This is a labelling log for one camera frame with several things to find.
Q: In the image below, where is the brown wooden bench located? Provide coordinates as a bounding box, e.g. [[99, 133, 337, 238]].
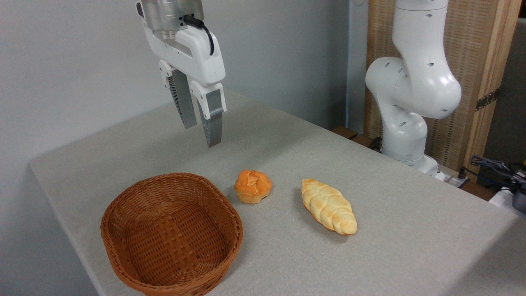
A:
[[332, 126, 383, 153]]

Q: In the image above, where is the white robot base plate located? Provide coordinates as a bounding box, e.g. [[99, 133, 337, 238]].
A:
[[435, 164, 470, 188]]

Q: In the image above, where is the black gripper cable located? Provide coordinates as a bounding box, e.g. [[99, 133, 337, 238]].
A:
[[182, 14, 215, 56]]

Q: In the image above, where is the long pale braided bread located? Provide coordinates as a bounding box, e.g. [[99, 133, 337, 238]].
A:
[[300, 178, 358, 236]]

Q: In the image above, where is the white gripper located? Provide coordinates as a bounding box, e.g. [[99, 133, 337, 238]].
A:
[[136, 2, 227, 148]]

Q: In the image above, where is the round orange bread bun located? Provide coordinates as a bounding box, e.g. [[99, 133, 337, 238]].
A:
[[234, 169, 272, 204]]

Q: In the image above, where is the brown woven wicker basket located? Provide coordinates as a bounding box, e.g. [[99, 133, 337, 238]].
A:
[[100, 172, 244, 296]]

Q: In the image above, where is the black cable bundle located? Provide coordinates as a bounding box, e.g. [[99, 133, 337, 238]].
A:
[[458, 154, 526, 194]]

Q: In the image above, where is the black metal screen hinge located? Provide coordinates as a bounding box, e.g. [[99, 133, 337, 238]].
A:
[[475, 87, 501, 112]]

